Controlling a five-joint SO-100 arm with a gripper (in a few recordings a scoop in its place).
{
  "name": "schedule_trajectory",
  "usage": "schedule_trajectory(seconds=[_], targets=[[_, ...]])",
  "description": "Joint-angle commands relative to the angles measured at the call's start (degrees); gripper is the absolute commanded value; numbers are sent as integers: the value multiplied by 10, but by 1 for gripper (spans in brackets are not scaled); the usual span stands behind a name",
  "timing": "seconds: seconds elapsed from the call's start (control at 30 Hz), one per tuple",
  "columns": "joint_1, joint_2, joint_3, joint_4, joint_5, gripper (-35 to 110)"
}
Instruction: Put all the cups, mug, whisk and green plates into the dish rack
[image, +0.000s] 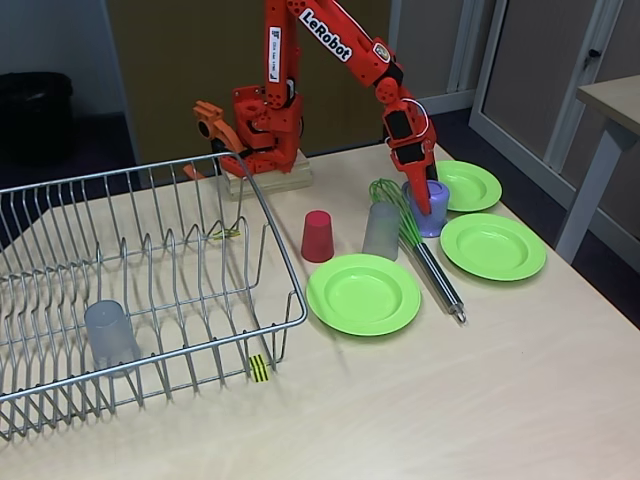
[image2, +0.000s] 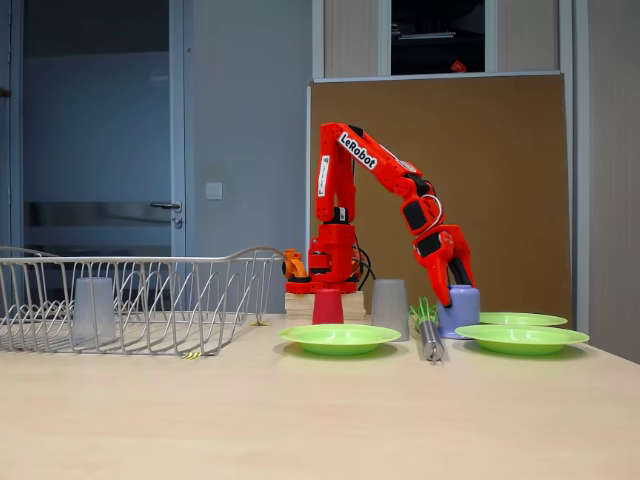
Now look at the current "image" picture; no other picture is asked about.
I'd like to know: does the purple plastic mug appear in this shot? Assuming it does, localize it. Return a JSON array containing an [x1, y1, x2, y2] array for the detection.
[[401, 179, 451, 239]]

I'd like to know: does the grey translucent plastic cup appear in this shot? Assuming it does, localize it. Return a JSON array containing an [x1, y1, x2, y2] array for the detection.
[[361, 201, 401, 262], [83, 299, 143, 377]]

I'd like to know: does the green whisk with steel handle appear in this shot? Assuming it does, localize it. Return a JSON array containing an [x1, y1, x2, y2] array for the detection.
[[368, 177, 469, 324]]

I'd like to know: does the red plastic cup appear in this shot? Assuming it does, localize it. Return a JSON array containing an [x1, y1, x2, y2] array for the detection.
[[300, 209, 335, 264]]

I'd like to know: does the green plastic plate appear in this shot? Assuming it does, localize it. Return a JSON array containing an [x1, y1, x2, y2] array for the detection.
[[433, 160, 503, 213], [439, 212, 548, 282], [305, 253, 423, 337]]

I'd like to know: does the wooden base block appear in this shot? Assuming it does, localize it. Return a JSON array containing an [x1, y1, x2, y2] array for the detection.
[[223, 149, 314, 201]]

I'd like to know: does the orange table clamp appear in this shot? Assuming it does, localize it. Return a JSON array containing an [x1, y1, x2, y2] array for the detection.
[[182, 99, 251, 181]]

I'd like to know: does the beige side table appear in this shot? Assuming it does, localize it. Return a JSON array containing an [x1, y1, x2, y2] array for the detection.
[[554, 74, 640, 264]]

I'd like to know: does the yellow black striped tape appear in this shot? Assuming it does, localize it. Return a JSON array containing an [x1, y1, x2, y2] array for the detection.
[[248, 353, 272, 385]]

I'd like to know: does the brown pin board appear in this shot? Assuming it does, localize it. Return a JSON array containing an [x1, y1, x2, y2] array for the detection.
[[104, 0, 392, 166]]

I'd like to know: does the white gripper cable loop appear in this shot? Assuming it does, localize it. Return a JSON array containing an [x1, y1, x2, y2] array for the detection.
[[384, 97, 433, 144]]

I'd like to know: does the grey cabinet with white frame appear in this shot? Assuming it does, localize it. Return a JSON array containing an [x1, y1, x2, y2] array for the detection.
[[383, 0, 496, 124], [468, 0, 640, 236]]

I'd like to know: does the metal wire dish rack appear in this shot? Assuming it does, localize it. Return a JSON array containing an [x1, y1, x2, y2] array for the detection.
[[0, 151, 309, 442]]

